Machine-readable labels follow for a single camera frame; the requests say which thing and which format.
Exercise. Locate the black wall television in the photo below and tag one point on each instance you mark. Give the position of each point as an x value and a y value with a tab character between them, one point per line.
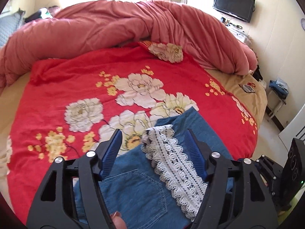
239	9

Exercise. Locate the person left hand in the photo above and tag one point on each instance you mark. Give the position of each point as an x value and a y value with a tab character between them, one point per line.
118	222

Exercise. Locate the red floral bed sheet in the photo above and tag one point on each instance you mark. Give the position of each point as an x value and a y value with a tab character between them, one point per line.
69	106

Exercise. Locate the grey quilted headboard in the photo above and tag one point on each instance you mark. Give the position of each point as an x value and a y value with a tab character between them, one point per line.
9	24

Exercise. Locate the blue denim lace-trimmed shorts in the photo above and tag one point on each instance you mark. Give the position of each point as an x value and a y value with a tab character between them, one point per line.
136	191

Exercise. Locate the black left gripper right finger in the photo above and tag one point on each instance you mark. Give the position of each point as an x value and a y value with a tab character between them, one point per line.
236	196

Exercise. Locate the salmon pink quilt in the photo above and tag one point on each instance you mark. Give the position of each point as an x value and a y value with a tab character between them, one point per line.
90	26

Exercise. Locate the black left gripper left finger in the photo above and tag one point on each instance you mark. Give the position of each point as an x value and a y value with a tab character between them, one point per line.
69	195

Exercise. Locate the small remote on bed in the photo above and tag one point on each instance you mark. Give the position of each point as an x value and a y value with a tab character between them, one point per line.
247	88

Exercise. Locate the black speaker box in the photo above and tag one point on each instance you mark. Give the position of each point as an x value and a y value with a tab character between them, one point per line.
292	177

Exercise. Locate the tan mattress sheet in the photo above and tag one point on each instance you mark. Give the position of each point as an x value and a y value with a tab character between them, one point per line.
254	102

